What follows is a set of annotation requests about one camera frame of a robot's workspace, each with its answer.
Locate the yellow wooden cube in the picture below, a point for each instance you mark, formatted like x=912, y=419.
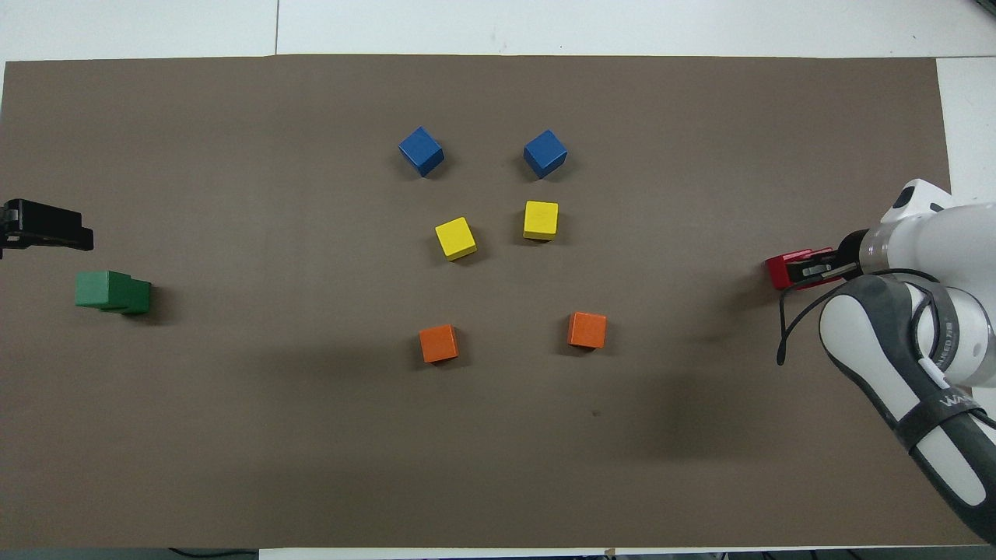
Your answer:
x=541, y=220
x=455, y=238

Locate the brown table mat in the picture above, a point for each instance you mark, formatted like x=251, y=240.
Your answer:
x=233, y=155

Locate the green wooden cube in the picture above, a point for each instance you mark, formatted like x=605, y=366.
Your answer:
x=101, y=288
x=141, y=299

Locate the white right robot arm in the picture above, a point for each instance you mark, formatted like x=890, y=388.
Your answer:
x=934, y=233

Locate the blue wooden cube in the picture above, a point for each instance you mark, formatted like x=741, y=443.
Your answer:
x=421, y=151
x=545, y=153

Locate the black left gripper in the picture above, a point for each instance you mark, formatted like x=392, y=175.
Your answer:
x=8, y=216

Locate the orange wooden cube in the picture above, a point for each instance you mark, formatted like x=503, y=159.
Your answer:
x=438, y=343
x=587, y=330

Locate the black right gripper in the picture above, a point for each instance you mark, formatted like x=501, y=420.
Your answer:
x=853, y=253

